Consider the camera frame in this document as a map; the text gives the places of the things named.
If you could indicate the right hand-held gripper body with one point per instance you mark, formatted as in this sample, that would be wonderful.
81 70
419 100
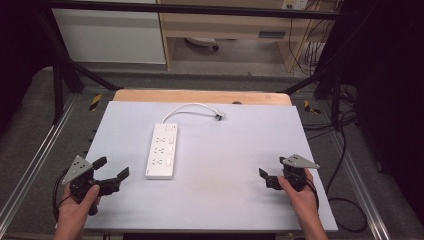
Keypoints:
296 173

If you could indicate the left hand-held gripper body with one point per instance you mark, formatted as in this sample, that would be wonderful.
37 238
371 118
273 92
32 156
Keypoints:
77 168

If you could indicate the person's right hand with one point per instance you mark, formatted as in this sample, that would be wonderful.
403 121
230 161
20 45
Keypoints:
300 201

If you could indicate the person's left hand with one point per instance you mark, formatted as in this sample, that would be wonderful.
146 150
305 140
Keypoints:
75 215

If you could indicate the white power strip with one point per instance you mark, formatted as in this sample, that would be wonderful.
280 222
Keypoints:
161 151

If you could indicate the yellow black tape strip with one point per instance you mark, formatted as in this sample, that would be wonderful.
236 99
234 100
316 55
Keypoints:
310 106
95 102

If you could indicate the white power plug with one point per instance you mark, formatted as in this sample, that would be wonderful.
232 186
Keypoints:
220 116

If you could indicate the wooden table board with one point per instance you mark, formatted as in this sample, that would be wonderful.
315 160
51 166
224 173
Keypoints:
200 97

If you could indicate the black curtain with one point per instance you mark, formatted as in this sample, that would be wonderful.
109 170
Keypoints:
390 100
16 50

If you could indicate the white cabinet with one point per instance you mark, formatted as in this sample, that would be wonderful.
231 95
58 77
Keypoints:
106 36

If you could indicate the office chair base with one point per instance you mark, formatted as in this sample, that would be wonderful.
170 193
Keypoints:
203 42

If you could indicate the light wooden desk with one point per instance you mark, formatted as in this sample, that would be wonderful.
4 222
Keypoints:
230 26

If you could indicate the aluminium floor rail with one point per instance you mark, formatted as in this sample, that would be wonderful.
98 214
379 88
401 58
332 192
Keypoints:
361 186
30 166

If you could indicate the white wall socket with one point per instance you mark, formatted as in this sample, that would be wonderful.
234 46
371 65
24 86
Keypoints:
294 4

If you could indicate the black metal frame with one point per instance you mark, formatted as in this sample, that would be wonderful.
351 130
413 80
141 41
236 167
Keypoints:
186 10

